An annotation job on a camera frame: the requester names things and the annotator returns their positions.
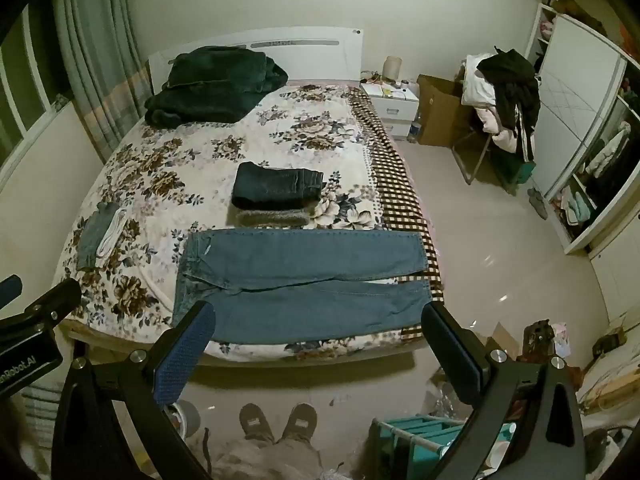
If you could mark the floral bed blanket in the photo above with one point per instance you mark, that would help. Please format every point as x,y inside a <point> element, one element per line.
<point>165,180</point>

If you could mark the folded grey fuzzy pants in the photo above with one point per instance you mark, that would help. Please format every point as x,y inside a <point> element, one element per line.
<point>270,217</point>

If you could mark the white wardrobe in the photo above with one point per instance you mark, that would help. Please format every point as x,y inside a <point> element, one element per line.
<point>575,110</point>

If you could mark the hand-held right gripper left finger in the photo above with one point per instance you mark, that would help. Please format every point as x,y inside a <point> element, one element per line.
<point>182,360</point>

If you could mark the cream table lamp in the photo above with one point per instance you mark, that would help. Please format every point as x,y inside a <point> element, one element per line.
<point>393,69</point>

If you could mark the grey-green curtain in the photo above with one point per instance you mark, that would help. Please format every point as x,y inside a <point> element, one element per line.
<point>95,60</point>

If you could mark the teal storage rack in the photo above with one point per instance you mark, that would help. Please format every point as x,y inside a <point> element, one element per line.
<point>415,440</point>

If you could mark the black bag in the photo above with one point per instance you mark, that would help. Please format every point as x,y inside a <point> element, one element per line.
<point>610,346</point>

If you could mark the white bed headboard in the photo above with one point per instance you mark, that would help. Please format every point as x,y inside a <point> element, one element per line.
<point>310,55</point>

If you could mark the white nightstand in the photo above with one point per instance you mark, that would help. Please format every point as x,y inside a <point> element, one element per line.
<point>395,107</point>

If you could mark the grey slippers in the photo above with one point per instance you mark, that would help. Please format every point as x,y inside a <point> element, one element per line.
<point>539,202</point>

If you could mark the folded white cloth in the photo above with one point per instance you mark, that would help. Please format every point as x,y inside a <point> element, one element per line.
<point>112,232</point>

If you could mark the brown checked bed sheet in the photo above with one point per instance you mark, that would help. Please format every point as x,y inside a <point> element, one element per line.
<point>395,190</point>

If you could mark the clear water bottle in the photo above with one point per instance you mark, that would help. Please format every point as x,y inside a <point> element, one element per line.
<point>414,130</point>

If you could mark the dark green cloth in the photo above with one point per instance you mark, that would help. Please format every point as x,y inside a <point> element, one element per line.
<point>277,185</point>

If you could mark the folding chair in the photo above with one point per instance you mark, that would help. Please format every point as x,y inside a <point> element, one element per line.
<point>472,155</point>

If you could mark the teal green bag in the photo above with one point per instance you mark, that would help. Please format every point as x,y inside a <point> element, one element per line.
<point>515,170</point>

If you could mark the person's shoe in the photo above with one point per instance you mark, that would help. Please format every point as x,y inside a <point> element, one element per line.
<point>256,422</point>
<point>300,422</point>

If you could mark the pile of white clothes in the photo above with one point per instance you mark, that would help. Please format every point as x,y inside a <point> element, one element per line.
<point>475,90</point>

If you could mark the dark red machine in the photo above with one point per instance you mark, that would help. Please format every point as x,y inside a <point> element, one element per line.
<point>537,337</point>

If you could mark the flat cardboard piece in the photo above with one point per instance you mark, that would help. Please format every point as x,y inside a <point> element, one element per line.
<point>502,340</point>

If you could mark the dark green plush blanket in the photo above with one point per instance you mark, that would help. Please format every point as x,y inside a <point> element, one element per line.
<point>215,85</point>

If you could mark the person's left shoe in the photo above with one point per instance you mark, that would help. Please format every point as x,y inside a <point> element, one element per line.
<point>256,422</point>

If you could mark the person's right shoe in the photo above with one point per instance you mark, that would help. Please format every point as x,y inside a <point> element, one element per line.
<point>300,422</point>

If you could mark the brown cardboard box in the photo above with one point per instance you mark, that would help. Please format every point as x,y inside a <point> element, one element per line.
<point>440,110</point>

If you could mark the blue jeans pants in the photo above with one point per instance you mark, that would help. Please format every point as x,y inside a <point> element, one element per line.
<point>300,260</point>

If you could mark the folded grey-blue cloth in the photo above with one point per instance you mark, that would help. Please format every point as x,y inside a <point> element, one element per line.
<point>92,237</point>

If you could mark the white framed window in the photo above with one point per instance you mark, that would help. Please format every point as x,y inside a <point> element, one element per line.
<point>25,105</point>

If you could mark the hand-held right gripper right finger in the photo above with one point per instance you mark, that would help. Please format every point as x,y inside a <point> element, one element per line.
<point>450,355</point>

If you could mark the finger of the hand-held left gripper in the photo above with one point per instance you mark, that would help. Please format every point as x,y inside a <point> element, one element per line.
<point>10,291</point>
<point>55,297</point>

